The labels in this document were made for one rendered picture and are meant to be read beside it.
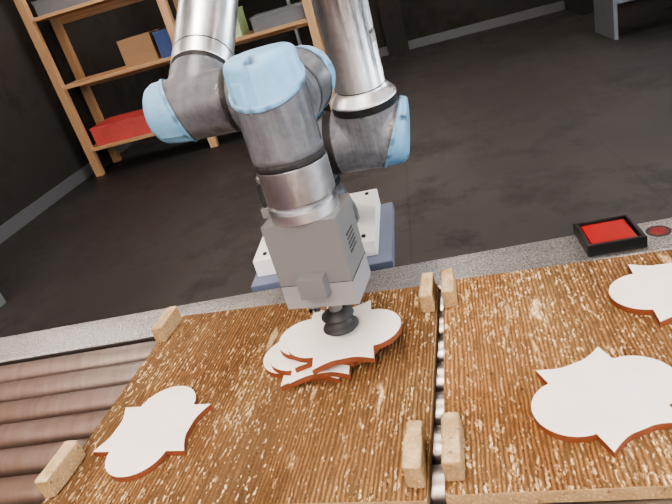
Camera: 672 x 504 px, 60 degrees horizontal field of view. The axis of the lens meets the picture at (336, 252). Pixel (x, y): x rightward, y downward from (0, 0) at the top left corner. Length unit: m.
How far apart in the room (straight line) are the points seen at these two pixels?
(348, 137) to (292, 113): 0.46
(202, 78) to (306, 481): 0.44
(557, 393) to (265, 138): 0.37
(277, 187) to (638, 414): 0.38
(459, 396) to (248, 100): 0.36
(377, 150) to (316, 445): 0.56
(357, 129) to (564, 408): 0.59
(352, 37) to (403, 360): 0.52
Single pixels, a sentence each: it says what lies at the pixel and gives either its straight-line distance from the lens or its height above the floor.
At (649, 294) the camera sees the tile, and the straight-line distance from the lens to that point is 0.73.
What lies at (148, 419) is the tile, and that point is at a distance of 0.74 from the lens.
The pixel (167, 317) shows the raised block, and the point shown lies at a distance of 0.89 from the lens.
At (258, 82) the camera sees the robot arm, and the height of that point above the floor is 1.27.
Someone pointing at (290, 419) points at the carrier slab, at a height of 0.94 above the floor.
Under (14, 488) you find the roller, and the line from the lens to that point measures 0.81.
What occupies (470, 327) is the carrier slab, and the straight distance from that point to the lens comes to 0.71.
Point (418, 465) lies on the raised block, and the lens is 0.53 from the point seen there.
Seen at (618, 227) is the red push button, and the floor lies 0.93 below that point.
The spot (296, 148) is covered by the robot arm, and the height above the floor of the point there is 1.21.
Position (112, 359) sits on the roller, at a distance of 0.96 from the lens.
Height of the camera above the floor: 1.35
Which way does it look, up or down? 26 degrees down
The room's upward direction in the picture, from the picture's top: 16 degrees counter-clockwise
